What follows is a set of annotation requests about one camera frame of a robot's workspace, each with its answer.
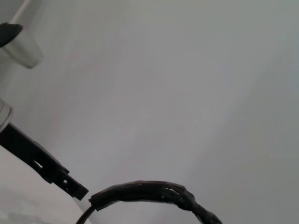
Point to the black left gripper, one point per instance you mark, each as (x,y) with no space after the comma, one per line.
(23,147)

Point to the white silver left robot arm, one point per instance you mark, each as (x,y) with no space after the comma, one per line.
(4,114)

